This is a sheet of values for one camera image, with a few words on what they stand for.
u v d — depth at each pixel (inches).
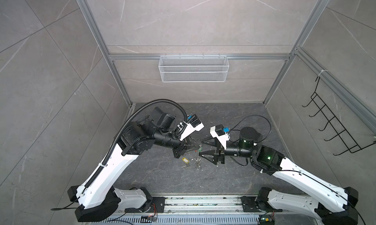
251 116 45.0
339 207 15.0
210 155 20.4
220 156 19.9
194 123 17.6
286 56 37.4
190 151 20.1
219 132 19.4
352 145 23.2
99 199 14.2
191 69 39.7
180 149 17.6
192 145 19.8
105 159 13.9
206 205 29.4
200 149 21.0
